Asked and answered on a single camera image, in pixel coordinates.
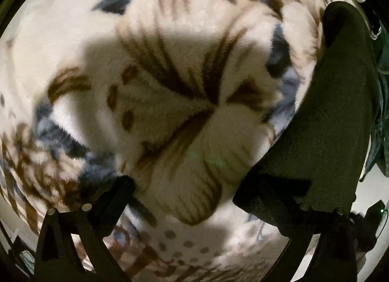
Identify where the floral plush blanket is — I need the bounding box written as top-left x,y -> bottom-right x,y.
0,0 -> 375,282

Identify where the dark striped sweater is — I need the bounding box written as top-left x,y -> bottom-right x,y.
233,0 -> 381,238

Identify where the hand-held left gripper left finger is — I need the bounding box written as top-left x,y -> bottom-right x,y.
34,175 -> 136,282

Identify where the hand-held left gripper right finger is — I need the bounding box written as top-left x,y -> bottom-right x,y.
278,202 -> 358,282

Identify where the dark green plush blanket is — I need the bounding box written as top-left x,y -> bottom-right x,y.
363,5 -> 389,179

